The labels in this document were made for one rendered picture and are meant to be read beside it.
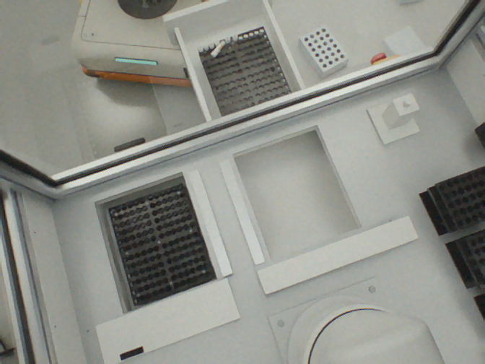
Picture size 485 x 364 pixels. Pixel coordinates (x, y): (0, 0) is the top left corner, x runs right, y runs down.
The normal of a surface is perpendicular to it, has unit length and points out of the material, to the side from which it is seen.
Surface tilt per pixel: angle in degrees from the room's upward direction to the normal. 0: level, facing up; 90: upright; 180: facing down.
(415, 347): 22
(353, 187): 0
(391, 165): 0
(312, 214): 0
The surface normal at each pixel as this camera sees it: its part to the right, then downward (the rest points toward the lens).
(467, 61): -0.94, 0.33
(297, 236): -0.04, -0.25
